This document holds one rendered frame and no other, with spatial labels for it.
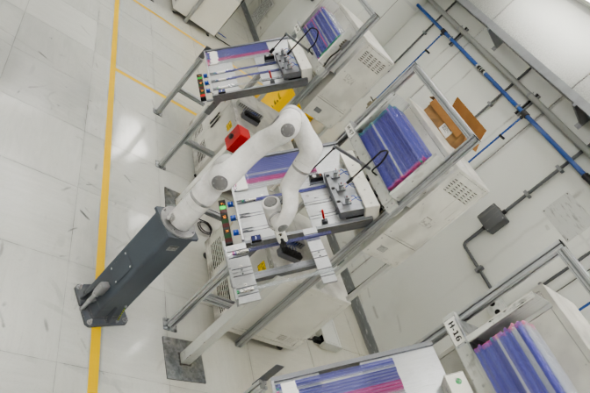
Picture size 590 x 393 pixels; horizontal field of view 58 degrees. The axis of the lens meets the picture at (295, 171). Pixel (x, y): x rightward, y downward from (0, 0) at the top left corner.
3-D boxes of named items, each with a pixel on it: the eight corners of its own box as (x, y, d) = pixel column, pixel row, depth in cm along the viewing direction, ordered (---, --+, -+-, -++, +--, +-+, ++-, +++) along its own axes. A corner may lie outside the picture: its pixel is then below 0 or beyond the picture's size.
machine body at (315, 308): (209, 333, 318) (275, 273, 295) (198, 246, 370) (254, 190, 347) (287, 355, 355) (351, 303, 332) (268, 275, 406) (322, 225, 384)
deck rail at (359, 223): (243, 252, 278) (242, 244, 274) (243, 248, 279) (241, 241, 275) (372, 225, 288) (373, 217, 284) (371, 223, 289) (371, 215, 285)
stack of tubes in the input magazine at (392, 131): (388, 190, 278) (426, 156, 268) (357, 133, 315) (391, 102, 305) (402, 199, 285) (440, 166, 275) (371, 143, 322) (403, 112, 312)
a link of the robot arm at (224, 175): (226, 184, 246) (219, 201, 231) (208, 166, 242) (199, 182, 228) (308, 120, 229) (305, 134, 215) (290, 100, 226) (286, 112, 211)
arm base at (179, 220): (169, 237, 239) (192, 211, 232) (154, 205, 248) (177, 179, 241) (199, 239, 254) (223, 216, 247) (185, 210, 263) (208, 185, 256)
